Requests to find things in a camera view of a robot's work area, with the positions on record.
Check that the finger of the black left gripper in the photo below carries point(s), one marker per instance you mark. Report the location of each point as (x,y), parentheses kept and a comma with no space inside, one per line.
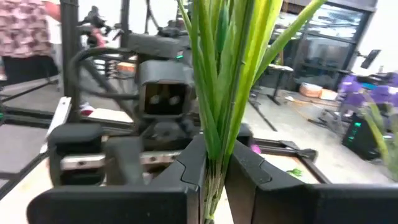
(124,161)

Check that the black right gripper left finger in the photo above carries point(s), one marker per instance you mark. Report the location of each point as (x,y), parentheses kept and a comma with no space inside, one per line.
(109,205)

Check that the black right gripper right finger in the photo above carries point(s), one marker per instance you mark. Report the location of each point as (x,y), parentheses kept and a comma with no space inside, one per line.
(311,205)

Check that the purple artificial flower bunch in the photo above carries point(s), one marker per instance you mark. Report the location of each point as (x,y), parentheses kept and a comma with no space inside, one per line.
(217,93)
(256,148)

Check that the blue artificial flower bunch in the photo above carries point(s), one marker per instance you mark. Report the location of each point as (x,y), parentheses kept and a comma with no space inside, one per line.
(351,90)

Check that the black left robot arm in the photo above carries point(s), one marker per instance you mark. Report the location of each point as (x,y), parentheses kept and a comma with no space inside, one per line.
(155,45)

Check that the black box with green lights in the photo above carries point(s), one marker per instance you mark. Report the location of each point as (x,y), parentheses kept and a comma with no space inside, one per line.
(360,137)

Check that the person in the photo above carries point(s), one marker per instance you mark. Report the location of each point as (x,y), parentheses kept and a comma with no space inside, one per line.
(25,31)

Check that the black side table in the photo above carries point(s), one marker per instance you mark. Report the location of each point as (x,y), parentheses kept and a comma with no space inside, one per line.
(281,68)

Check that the black glass-door cabinet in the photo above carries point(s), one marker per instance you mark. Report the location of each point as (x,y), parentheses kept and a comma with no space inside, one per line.
(329,40)

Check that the silver aluminium bracket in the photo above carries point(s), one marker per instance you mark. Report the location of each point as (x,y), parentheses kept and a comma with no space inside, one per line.
(60,115)

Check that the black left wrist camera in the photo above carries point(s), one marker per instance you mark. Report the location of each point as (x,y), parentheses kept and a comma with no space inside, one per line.
(164,74)

